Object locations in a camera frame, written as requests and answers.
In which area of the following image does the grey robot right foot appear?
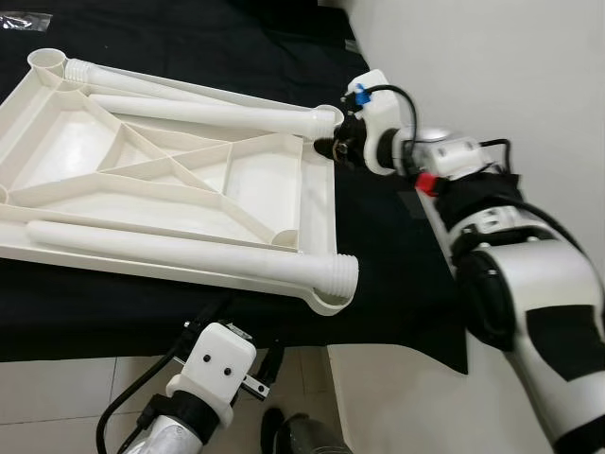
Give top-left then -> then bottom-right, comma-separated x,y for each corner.
260,407 -> 355,454

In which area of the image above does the black tablecloth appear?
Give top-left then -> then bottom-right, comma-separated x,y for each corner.
0,0 -> 474,375

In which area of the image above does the clear tape strip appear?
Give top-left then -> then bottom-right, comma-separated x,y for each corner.
0,9 -> 48,27

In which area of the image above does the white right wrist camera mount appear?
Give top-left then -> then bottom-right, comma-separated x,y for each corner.
345,69 -> 403,178

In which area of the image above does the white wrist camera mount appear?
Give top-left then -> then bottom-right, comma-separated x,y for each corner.
345,69 -> 403,178
168,322 -> 258,422

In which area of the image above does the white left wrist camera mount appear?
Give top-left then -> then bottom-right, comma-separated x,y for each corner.
168,322 -> 258,422

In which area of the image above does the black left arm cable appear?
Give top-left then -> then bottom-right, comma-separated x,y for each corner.
95,322 -> 228,454

